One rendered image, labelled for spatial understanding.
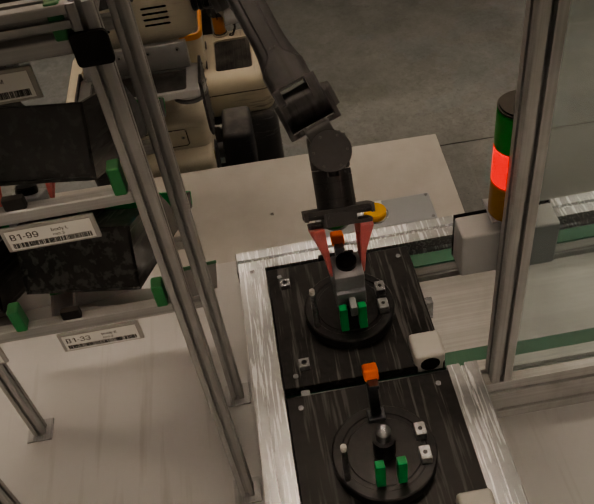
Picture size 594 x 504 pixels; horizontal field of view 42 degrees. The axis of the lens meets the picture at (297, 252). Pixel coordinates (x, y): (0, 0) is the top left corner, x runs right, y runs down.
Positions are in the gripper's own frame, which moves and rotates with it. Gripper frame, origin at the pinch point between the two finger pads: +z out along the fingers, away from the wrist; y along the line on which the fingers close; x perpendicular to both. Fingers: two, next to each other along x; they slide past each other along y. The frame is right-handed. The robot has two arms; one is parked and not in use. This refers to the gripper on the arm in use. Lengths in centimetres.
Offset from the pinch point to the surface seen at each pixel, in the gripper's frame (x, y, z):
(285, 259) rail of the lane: 19.0, -8.3, -0.4
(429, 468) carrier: -16.8, 5.0, 25.1
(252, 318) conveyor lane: 10.2, -15.3, 7.0
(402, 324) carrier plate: 3.7, 7.5, 10.6
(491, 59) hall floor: 219, 95, -45
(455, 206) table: 36.7, 26.2, -2.8
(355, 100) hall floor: 211, 34, -36
